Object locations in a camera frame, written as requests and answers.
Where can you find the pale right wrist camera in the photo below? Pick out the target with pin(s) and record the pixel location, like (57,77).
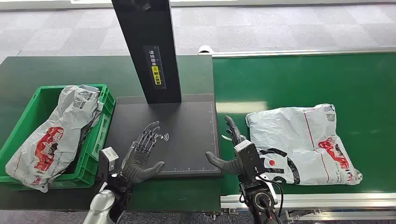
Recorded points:
(250,156)

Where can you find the aluminium conveyor frame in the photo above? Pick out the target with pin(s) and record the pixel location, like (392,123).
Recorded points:
(325,201)

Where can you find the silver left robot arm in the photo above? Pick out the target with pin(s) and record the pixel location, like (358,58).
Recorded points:
(100,204)

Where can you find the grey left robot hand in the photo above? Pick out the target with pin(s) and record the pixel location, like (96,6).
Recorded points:
(139,164)

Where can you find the white poly mailer with black print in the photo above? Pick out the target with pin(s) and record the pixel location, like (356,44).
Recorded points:
(297,142)

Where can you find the black inbound machine platform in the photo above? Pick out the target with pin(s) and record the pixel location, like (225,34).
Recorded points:
(188,133)

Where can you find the white poly mailer with red print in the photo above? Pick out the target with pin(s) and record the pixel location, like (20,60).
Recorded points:
(58,133)

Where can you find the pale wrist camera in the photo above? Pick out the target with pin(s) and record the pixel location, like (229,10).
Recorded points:
(250,156)
(108,157)

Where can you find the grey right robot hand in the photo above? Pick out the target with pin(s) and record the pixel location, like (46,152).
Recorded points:
(228,167)

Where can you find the black inbound machine column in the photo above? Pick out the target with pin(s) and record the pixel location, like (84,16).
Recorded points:
(148,28)

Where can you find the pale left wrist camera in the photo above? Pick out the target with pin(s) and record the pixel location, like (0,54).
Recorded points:
(108,157)

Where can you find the green conveyor belt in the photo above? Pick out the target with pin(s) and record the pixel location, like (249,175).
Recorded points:
(309,80)

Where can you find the black and yellow column label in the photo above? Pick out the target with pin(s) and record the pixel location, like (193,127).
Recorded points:
(154,66)

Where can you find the green plastic crate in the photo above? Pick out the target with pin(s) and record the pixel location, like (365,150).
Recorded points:
(18,136)

